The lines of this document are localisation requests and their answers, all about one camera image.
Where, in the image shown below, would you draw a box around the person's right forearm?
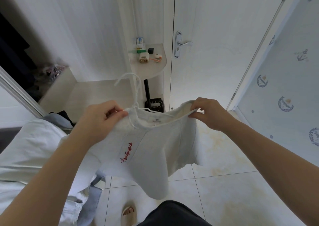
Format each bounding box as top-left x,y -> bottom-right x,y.
224,114 -> 319,226

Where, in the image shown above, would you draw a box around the white garment pile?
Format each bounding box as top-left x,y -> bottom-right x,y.
0,119 -> 105,226

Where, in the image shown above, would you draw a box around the beige sandal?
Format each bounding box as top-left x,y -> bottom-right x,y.
121,203 -> 138,226

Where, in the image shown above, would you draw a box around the black floor box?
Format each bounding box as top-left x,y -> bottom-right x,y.
145,98 -> 165,113

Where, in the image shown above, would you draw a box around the light blue jeans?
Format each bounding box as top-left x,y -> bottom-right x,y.
77,172 -> 107,226

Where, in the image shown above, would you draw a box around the white t-shirt with red print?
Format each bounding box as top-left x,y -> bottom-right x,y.
86,99 -> 207,200

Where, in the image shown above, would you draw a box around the black pole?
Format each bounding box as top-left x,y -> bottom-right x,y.
143,79 -> 151,104

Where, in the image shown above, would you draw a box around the silver door handle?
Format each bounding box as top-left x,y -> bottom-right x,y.
174,31 -> 194,59

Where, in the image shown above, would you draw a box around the clear plastic bag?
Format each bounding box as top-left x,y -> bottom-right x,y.
41,62 -> 69,82

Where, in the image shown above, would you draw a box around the black garment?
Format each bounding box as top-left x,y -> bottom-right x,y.
48,110 -> 74,129

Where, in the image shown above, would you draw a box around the white door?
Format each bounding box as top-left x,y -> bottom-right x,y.
170,0 -> 291,110

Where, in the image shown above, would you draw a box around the person's right hand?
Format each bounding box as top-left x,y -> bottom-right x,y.
188,98 -> 238,132

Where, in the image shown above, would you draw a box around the white low cabinet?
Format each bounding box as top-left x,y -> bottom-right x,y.
39,67 -> 137,115

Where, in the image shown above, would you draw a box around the person's black trousers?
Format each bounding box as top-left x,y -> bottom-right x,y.
143,200 -> 213,226

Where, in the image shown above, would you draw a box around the person's left forearm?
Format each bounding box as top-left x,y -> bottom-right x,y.
0,130 -> 101,226

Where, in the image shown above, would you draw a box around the person's left hand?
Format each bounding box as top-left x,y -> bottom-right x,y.
74,100 -> 129,147

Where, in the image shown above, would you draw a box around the silver sliding door frame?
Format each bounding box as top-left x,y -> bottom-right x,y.
0,66 -> 46,118

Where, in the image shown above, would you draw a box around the white rounded corner shelf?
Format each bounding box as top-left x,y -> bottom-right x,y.
128,43 -> 167,81

